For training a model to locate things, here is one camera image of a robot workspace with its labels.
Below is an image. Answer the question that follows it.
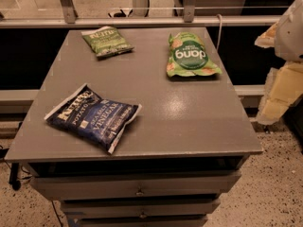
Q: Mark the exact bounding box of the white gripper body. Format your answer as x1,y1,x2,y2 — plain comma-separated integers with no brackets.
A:
275,0,303,62

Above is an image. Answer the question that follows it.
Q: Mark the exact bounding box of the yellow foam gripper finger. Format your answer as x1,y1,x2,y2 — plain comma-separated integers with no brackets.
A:
257,61,303,125
255,23,278,48

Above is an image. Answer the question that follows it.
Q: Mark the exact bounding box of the light green Dang chip bag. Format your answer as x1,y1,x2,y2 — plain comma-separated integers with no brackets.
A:
167,32,222,78

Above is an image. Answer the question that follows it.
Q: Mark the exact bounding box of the green jalapeno Kettle chip bag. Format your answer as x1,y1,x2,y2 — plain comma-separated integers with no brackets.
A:
81,26,134,59

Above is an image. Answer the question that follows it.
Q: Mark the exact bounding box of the blue Kettle vinegar chip bag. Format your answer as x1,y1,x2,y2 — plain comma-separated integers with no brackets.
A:
45,83,142,154

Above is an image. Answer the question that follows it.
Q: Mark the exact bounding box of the grey drawer cabinet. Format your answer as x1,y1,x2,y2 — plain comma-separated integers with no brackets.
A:
7,28,261,227

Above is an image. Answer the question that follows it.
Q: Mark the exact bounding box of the white cable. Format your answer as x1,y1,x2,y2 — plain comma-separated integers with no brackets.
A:
215,13,223,51

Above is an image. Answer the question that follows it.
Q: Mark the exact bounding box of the metal railing frame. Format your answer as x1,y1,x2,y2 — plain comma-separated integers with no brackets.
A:
0,0,279,28

